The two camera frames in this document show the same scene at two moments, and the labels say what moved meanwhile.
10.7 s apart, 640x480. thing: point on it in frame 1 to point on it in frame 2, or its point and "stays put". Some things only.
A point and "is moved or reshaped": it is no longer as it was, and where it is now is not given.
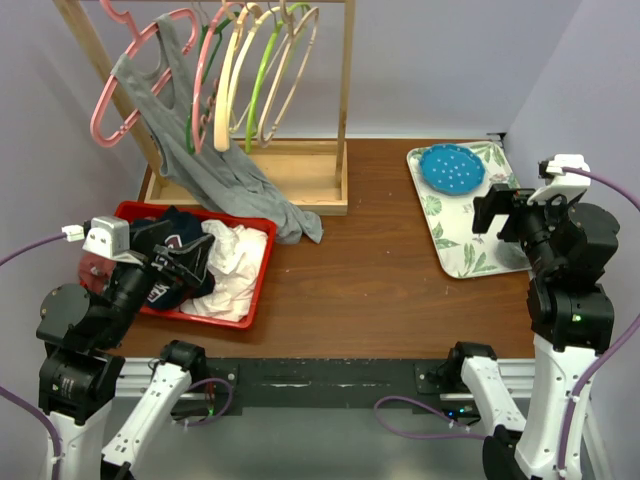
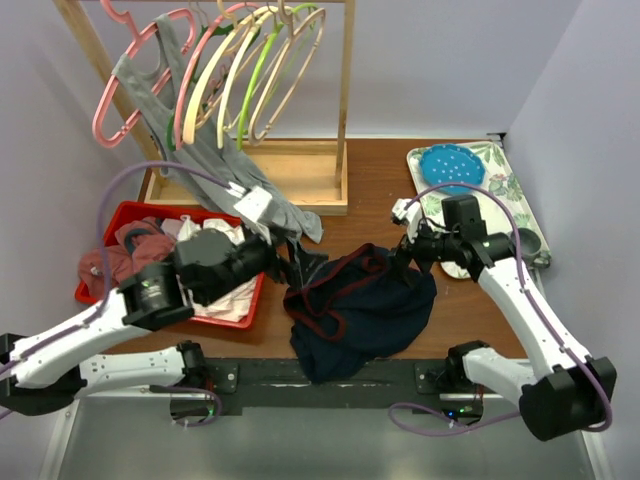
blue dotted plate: x=451 y=169 stays put
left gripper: x=190 y=258 to x=301 y=267
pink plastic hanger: x=198 y=139 to x=191 y=66
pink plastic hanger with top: x=138 y=39 stays put
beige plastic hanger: x=289 y=17 is moved or reshaped
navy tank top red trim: x=172 y=293 to x=353 y=308
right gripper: x=503 y=198 to x=401 y=259
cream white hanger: x=232 y=126 to x=230 y=70
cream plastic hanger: x=222 y=136 to x=192 y=108
